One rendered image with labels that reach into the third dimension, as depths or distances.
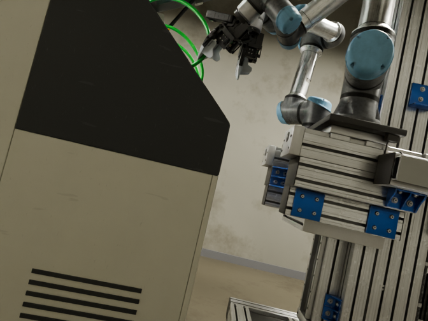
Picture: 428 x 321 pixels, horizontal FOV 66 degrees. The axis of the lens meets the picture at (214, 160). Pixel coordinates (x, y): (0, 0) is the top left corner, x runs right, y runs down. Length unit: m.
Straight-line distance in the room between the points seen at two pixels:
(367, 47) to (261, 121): 2.70
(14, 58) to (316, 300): 1.24
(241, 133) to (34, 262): 2.83
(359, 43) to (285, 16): 0.25
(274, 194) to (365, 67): 0.72
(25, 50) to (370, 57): 0.94
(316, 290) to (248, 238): 2.30
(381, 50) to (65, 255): 1.01
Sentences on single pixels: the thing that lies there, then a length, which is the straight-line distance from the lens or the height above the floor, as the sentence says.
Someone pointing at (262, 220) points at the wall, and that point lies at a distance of 3.57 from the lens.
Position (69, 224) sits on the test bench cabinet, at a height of 0.57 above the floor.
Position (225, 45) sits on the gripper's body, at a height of 1.23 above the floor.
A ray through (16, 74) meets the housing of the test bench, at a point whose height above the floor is 0.93.
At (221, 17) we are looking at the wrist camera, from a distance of 1.22.
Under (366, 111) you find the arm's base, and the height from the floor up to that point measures 1.08.
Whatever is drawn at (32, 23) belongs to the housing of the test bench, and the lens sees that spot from 1.11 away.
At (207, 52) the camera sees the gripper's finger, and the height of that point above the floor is 1.21.
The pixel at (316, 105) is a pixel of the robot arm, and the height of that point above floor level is 1.22.
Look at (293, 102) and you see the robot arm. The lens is 1.67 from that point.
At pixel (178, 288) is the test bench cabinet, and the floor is 0.45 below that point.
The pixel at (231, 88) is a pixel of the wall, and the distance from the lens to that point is 3.68.
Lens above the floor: 0.77
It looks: 4 degrees up
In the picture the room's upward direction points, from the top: 13 degrees clockwise
